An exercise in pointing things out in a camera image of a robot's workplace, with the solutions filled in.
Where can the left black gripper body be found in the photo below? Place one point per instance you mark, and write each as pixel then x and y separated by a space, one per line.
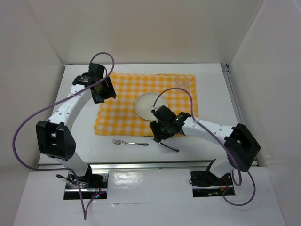
pixel 99 92

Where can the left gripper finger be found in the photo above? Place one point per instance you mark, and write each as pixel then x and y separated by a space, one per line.
pixel 98 98
pixel 109 89

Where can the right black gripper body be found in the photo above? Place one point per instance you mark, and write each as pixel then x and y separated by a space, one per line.
pixel 164 126

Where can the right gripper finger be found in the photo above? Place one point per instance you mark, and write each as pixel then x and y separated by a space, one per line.
pixel 155 128
pixel 166 136

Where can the silver table knife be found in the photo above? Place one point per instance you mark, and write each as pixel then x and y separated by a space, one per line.
pixel 162 144

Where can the cream round plate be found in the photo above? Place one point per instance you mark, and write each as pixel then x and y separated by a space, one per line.
pixel 144 104

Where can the yellow white checkered cloth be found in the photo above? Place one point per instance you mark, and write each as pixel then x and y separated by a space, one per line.
pixel 118 117

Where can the clear plastic cup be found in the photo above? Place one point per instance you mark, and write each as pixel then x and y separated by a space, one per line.
pixel 182 83

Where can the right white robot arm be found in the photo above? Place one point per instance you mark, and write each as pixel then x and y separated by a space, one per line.
pixel 240 145

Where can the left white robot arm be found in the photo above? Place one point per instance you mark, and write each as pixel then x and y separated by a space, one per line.
pixel 54 135

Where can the silver fork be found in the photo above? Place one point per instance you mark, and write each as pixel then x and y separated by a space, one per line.
pixel 120 142

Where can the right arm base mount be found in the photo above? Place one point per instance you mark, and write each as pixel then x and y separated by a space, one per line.
pixel 207 185

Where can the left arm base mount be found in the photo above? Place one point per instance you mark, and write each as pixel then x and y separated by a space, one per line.
pixel 97 188

